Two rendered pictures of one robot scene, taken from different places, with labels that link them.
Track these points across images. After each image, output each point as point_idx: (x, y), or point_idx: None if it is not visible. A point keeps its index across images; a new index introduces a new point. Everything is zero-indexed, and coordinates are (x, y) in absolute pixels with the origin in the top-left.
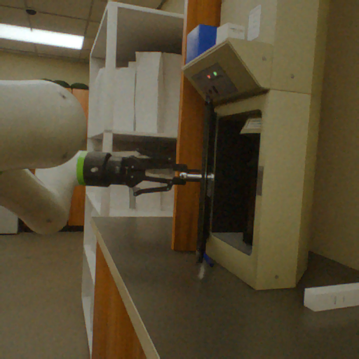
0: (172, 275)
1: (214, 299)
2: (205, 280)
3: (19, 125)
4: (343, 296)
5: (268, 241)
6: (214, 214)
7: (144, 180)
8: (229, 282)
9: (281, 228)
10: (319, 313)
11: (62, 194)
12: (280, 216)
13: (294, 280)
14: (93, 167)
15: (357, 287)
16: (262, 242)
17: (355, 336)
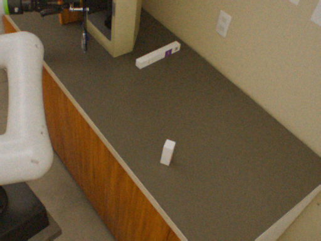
0: (69, 53)
1: (95, 69)
2: (88, 54)
3: (41, 82)
4: (152, 59)
5: (119, 36)
6: (86, 5)
7: (46, 9)
8: (100, 53)
9: (125, 29)
10: (142, 69)
11: (0, 25)
12: (124, 24)
13: (131, 48)
14: (15, 8)
15: (159, 53)
16: (116, 37)
17: (154, 81)
